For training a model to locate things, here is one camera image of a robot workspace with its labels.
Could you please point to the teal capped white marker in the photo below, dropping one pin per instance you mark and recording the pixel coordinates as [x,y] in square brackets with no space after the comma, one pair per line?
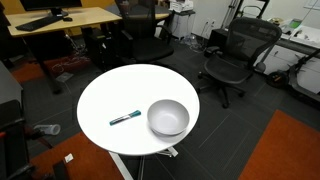
[125,117]

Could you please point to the white round bowl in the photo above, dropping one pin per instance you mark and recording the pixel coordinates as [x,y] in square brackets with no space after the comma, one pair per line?
[168,117]

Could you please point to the black padded office chair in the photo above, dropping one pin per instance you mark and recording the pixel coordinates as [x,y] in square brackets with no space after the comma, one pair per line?
[146,48]

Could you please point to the small white cabinet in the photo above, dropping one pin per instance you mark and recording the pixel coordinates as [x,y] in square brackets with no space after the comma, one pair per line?
[182,26]

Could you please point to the black mesh office chair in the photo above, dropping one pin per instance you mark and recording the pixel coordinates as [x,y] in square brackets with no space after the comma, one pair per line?
[226,68]

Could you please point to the light wooden desk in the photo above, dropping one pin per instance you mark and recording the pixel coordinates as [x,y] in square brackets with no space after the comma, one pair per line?
[83,16]
[161,15]

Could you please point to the black computer tower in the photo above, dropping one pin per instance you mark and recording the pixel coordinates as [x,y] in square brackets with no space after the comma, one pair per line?
[96,46]

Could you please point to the white metal table base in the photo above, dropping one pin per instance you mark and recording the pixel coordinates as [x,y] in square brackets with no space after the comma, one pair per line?
[117,163]

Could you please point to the white printer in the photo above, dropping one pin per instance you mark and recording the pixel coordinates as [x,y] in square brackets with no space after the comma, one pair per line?
[181,5]

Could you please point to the small white card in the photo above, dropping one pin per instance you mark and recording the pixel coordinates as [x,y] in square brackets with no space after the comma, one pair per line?
[69,158]

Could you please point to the black computer mouse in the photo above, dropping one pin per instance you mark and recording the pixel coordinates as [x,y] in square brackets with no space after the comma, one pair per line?
[67,19]

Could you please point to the black electric scooter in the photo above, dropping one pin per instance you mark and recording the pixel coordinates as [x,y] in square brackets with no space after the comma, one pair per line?
[277,79]

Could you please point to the black computer keyboard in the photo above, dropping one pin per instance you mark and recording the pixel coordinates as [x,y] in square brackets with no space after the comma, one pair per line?
[38,23]

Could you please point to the black computer monitor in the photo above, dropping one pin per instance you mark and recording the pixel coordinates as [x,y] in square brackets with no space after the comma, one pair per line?
[50,4]

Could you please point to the long white cabinet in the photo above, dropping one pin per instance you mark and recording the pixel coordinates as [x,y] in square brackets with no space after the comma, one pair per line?
[308,71]

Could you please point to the black box by wall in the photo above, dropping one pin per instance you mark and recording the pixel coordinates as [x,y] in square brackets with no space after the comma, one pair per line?
[218,38]

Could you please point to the black upright post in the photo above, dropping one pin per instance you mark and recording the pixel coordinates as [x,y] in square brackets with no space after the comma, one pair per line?
[60,171]

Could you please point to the black robot mount table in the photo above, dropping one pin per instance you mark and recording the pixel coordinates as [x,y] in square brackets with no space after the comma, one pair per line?
[11,146]

